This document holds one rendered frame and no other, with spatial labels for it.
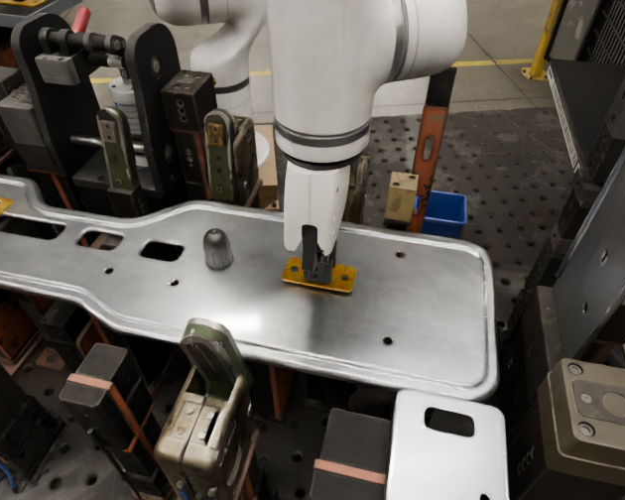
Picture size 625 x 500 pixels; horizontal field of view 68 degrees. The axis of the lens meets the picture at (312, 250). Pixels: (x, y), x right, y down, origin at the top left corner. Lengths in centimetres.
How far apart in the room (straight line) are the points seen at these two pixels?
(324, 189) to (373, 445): 24
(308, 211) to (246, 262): 18
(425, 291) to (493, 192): 72
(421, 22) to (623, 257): 25
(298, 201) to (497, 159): 101
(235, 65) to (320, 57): 65
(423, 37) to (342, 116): 8
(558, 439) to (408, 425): 12
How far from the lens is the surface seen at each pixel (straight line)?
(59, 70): 75
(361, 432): 47
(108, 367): 53
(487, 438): 47
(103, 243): 67
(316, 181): 40
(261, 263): 57
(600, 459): 46
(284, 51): 36
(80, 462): 83
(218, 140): 65
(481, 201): 121
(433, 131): 58
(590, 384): 46
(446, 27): 39
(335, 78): 36
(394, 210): 60
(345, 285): 54
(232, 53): 98
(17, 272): 66
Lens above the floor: 141
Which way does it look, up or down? 45 degrees down
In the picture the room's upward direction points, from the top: straight up
